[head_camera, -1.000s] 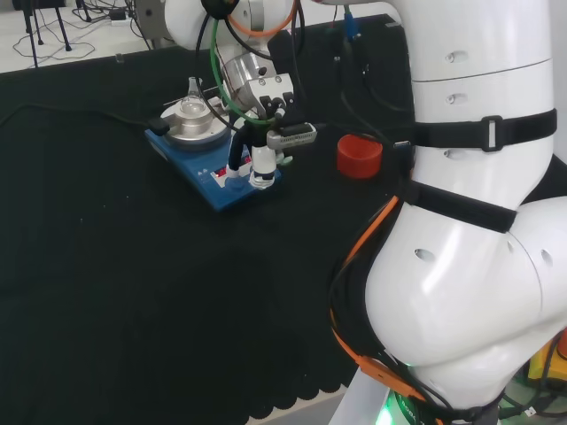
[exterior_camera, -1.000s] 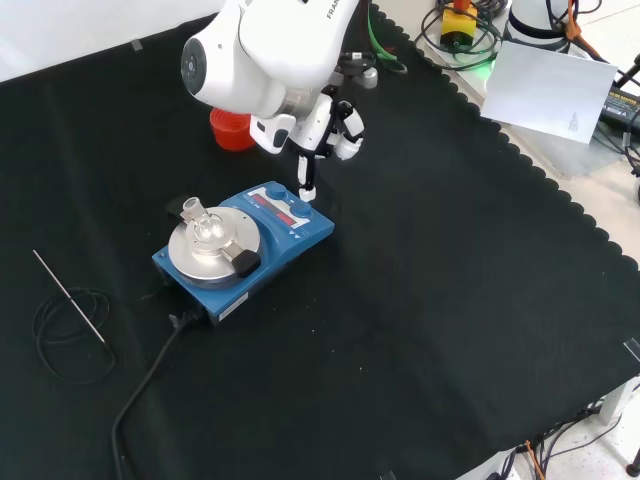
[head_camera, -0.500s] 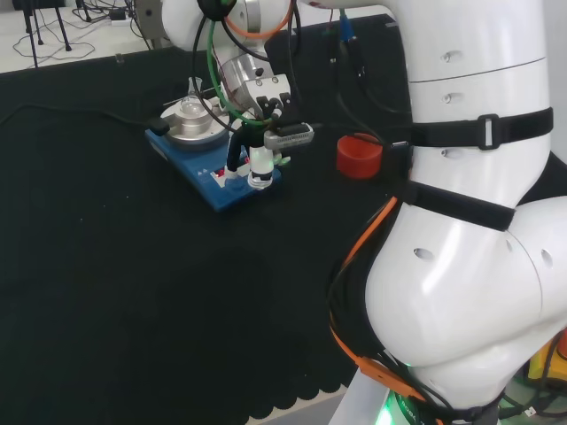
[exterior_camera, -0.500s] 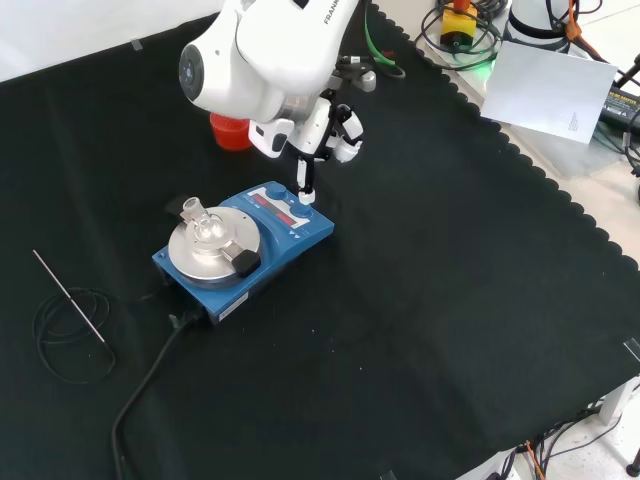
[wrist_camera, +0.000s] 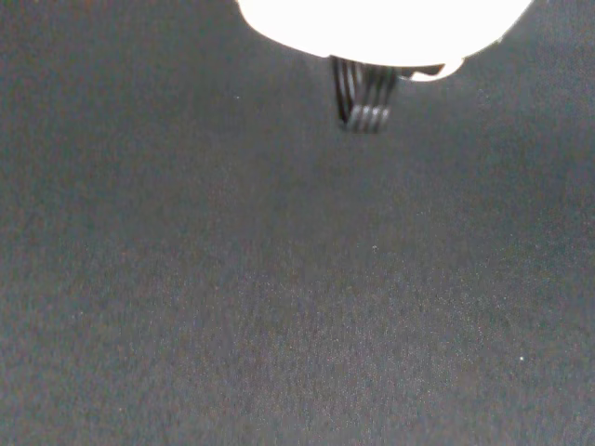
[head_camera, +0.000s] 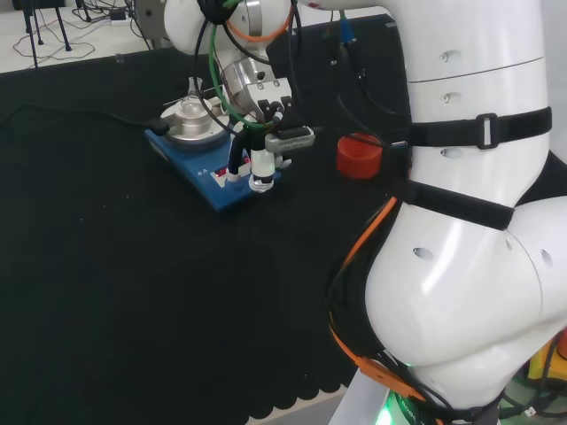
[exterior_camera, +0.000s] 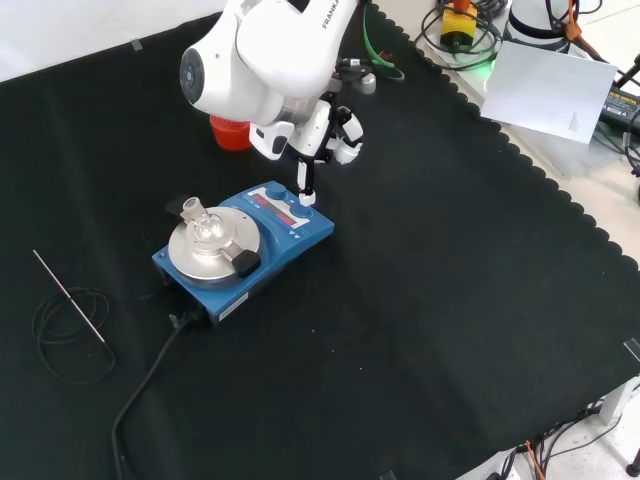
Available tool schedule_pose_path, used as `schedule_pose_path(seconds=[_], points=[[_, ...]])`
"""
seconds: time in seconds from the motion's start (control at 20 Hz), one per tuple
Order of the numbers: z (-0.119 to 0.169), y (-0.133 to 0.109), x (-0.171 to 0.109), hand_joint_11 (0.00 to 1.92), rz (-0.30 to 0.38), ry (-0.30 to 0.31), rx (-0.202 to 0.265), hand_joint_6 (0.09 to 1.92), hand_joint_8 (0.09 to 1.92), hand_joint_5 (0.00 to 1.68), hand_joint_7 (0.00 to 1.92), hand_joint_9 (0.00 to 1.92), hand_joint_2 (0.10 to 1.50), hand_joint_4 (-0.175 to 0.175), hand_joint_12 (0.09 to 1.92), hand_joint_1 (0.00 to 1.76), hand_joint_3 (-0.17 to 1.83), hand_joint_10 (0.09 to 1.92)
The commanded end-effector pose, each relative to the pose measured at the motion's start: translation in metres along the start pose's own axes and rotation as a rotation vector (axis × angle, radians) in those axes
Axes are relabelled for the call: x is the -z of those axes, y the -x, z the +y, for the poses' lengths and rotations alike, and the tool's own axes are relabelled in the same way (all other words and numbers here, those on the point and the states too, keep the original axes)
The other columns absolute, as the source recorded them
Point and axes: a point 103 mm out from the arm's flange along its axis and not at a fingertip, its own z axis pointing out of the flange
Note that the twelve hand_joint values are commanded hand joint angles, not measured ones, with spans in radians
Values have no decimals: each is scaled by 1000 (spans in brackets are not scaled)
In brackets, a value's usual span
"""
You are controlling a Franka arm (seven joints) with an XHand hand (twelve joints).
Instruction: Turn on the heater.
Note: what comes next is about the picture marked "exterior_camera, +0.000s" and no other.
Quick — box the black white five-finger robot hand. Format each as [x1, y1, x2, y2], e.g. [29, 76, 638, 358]
[248, 92, 366, 206]

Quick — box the heater with blue base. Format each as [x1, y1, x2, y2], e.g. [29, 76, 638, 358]
[151, 180, 336, 329]

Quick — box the red round cup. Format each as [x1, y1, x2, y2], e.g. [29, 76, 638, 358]
[209, 113, 254, 152]

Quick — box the clear round-bottom glass flask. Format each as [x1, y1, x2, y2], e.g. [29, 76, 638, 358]
[180, 197, 227, 242]

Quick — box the yellow stop button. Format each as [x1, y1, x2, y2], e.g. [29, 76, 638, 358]
[440, 0, 480, 50]

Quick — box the black bench cloth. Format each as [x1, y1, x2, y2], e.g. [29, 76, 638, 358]
[0, 4, 640, 480]

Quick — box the pale white board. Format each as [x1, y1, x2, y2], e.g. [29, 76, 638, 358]
[478, 40, 620, 147]

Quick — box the thin metal probe rod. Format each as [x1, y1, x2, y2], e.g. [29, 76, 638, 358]
[32, 249, 108, 344]

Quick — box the black power adapter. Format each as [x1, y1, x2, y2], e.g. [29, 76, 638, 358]
[598, 83, 640, 127]

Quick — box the green cable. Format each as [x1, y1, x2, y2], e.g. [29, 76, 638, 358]
[361, 3, 406, 82]

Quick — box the black looped cable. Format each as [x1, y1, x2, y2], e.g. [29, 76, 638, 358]
[419, 0, 505, 71]

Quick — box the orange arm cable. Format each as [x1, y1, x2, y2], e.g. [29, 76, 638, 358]
[563, 0, 601, 56]

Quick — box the black heater power cable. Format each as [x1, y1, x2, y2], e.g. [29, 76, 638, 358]
[110, 309, 207, 480]

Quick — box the coiled thin black cable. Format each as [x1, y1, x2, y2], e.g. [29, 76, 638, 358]
[32, 286, 118, 386]

